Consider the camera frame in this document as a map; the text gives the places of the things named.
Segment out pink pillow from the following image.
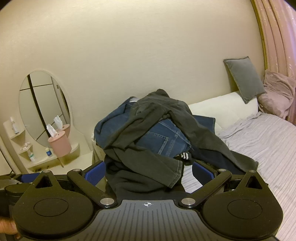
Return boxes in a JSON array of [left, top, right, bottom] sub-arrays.
[[257, 70, 296, 120]]

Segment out dark grey pants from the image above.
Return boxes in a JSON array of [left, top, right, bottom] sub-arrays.
[[103, 89, 259, 189]]

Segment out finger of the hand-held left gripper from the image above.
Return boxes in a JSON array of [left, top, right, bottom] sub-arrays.
[[10, 173, 41, 185]]

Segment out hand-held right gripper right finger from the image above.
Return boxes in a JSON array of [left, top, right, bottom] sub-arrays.
[[181, 161, 269, 207]]

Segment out oval mirror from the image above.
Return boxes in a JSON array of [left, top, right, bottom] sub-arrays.
[[18, 71, 71, 148]]

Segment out striped white bed sheet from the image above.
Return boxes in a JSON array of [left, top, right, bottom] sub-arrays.
[[181, 112, 296, 241]]

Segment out pink tissue holder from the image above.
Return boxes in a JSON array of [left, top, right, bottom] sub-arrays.
[[48, 130, 72, 155]]

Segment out blue jeans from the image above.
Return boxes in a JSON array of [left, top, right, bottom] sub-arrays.
[[136, 118, 192, 158]]

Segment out white spray bottle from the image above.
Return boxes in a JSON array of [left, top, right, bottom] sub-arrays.
[[10, 117, 20, 134]]

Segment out white pillow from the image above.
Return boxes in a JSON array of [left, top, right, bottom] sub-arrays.
[[188, 91, 259, 126]]

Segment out cream vanity shelf unit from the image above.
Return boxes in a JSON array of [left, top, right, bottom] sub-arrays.
[[0, 68, 93, 174]]

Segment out person's left hand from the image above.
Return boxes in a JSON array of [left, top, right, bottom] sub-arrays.
[[0, 215, 22, 240]]

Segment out black garment with white stripes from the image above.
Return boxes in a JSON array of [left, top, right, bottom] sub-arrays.
[[174, 148, 245, 175]]

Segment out dark blue denim garment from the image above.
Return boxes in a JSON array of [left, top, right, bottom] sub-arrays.
[[94, 96, 216, 149]]

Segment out grey pillow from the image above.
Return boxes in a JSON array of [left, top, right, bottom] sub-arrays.
[[223, 56, 267, 104]]

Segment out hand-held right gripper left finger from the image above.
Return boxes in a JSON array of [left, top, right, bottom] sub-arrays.
[[32, 161, 115, 208]]

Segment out white tissue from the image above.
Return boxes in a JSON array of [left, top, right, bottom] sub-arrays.
[[46, 124, 58, 138]]

